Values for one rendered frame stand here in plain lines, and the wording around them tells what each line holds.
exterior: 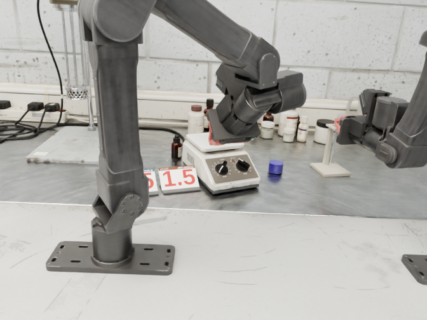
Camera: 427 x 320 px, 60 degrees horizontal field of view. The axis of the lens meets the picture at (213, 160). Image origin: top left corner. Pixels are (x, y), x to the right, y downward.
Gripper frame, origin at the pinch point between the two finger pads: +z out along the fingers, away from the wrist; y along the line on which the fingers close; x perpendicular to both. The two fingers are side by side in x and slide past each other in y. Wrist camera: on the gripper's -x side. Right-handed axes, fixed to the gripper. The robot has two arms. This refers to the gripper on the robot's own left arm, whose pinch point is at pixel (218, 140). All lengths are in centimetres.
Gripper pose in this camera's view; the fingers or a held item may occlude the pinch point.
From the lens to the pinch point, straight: 81.6
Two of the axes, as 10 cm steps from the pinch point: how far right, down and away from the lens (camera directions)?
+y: -9.0, 1.1, -4.1
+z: -3.5, 3.4, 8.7
